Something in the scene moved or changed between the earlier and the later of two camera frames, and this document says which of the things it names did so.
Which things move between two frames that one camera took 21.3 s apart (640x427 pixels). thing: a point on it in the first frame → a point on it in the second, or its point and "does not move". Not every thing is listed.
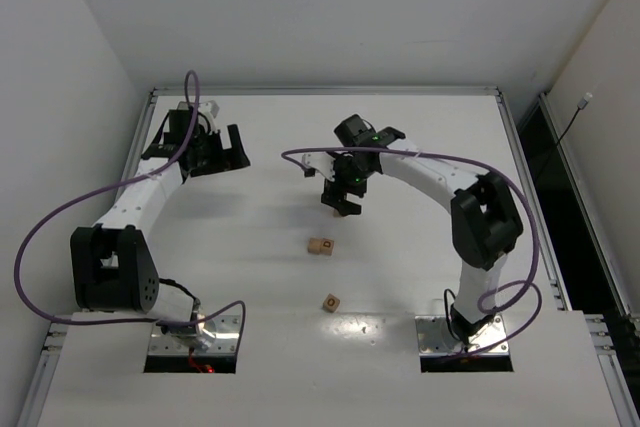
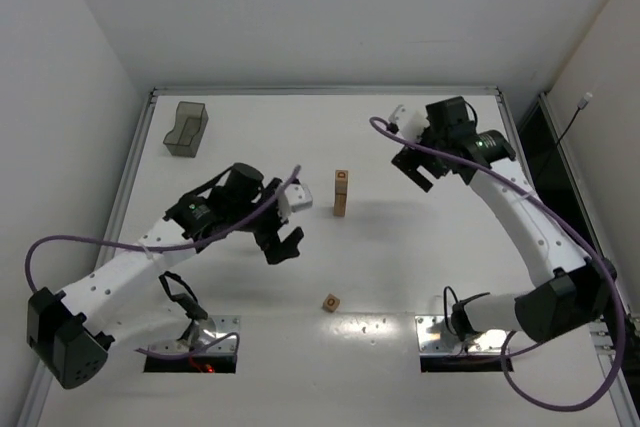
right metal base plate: [435, 338] does not move
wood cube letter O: [331, 303] does not move
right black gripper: [339, 191] → [420, 158]
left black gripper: [220, 153] → [270, 235]
